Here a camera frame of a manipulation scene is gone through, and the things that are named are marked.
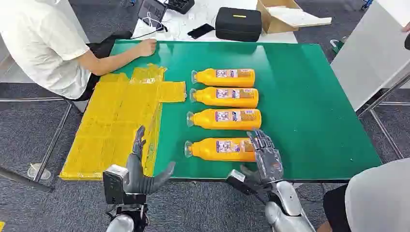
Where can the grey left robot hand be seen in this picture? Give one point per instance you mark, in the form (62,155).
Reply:
(136,173)

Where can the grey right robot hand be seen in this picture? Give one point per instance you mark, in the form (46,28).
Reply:
(269,160)

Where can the orange drink bottle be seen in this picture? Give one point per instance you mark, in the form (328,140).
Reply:
(205,77)
(205,97)
(205,150)
(205,119)

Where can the yellow sheet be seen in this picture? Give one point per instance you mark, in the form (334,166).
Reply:
(105,128)

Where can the green table mat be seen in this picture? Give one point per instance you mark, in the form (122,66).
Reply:
(304,112)

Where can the clear plastic cup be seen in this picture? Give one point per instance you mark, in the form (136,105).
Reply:
(38,173)

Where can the person in pale top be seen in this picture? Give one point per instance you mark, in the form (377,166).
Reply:
(378,198)

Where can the person's hand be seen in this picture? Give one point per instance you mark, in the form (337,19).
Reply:
(146,47)

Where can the green and white item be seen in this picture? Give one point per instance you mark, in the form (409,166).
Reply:
(337,46)

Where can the cardboard box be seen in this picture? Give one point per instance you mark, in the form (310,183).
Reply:
(272,24)

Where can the black zip case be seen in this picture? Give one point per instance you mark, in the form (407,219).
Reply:
(238,25)

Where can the black smartphone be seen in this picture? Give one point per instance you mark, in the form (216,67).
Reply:
(200,31)

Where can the white foam board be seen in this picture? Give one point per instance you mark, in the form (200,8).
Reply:
(298,16)

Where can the white side desk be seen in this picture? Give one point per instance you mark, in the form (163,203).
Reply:
(371,54)

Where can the seated person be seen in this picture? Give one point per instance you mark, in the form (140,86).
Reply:
(38,41)

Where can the dark tablet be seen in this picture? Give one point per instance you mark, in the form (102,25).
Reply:
(153,9)

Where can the black tray device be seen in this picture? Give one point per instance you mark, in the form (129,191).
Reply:
(181,5)

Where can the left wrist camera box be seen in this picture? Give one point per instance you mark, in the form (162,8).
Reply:
(113,184)

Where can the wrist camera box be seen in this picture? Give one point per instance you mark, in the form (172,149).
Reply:
(238,179)
(113,184)

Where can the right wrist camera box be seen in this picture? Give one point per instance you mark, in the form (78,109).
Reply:
(238,179)

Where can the metal table frame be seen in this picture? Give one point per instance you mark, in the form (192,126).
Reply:
(51,144)

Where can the metal desk frame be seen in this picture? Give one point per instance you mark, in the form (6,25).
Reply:
(382,128)

